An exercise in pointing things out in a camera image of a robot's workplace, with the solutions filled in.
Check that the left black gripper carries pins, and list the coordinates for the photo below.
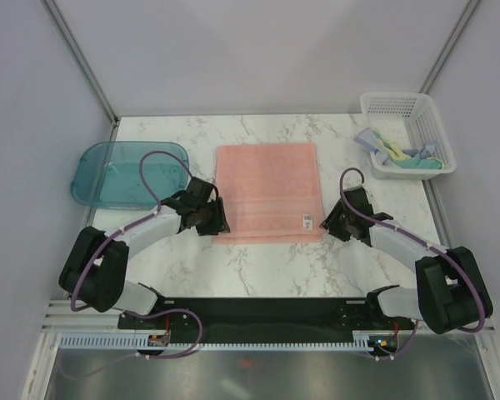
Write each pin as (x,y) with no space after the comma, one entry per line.
(219,223)

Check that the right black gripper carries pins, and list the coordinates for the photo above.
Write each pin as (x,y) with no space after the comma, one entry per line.
(331,222)

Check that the pink towel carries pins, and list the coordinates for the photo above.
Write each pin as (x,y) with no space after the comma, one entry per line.
(271,193)

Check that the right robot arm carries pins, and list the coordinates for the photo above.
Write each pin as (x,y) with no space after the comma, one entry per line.
(450,292)

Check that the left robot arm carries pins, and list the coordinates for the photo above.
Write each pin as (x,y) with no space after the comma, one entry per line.
(95,273)

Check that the blue yellow green towels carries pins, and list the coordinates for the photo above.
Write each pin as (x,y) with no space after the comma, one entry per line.
(391,154)

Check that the teal plastic tray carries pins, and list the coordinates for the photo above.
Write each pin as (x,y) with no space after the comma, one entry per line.
(129,174)

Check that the white perforated plastic basket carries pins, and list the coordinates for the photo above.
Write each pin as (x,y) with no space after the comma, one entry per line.
(412,119)

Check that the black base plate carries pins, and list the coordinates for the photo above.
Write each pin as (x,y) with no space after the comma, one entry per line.
(281,320)

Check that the white slotted cable duct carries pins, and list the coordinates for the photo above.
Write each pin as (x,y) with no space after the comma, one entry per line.
(147,342)

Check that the aluminium rail bar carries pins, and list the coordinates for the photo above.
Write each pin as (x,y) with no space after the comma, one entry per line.
(60,318)

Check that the left aluminium frame post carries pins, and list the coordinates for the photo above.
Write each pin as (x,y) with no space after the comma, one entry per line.
(66,33)

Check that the aluminium frame post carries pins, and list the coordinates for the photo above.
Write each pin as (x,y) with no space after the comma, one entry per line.
(451,43)
(66,33)

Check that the right aluminium frame post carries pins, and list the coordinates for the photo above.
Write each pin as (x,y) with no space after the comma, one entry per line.
(451,43)

